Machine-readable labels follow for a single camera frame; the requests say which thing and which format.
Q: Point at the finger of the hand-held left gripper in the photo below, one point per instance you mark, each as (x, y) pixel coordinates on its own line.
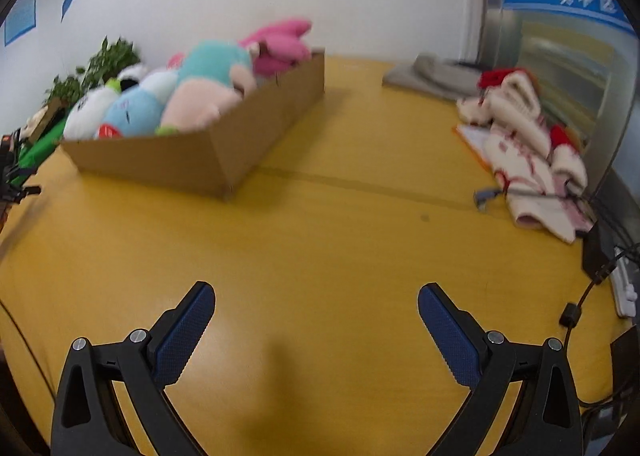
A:
(20, 170)
(22, 192)

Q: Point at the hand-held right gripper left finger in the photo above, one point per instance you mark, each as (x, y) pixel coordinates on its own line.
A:
(182, 336)

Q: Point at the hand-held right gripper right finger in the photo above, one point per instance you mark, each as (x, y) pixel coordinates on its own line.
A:
(450, 336)

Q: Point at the white panda plush toy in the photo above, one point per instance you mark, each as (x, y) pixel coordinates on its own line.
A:
(87, 116)

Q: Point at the light blue plush toy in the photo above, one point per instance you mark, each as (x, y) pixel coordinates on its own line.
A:
(135, 111)

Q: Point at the brown cardboard box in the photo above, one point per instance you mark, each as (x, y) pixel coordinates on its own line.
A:
(150, 161)

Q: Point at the teal-haired plush doll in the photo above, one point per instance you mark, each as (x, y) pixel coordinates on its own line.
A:
(215, 64)

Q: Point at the pink plush rabbit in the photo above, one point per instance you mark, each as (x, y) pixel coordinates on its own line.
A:
(280, 49)

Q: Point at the green leafy plant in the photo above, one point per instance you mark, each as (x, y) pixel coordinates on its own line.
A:
(115, 59)

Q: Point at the black power adapter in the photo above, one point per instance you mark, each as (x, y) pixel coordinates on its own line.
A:
(597, 248)

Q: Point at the black device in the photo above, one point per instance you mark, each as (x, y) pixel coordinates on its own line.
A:
(622, 351)

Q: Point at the white power strip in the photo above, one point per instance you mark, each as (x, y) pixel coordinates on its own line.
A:
(625, 293)

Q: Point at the grey folded garment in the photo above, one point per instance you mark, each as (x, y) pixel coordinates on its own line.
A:
(425, 76)

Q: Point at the blue wall poster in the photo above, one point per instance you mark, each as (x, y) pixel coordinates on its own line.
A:
(20, 14)

